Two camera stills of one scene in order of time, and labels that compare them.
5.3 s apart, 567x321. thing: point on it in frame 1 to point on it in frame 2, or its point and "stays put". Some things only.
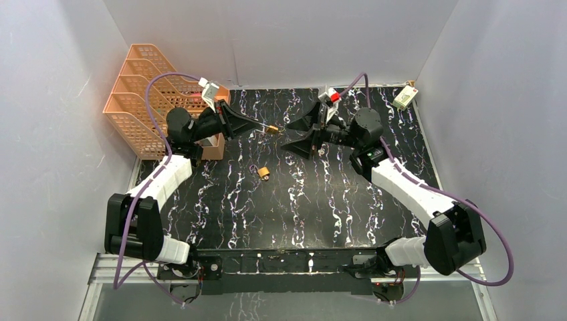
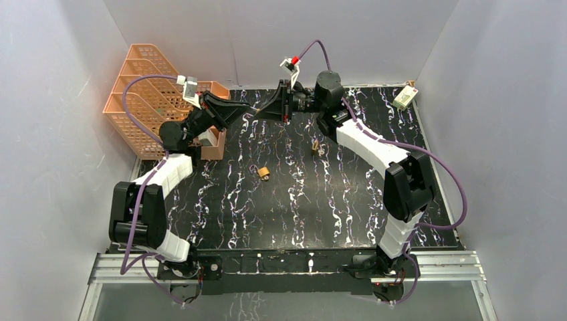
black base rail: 282,272 stays put
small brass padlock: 263,172 stays put
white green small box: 404,98 stays put
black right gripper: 303,145 to 275,108
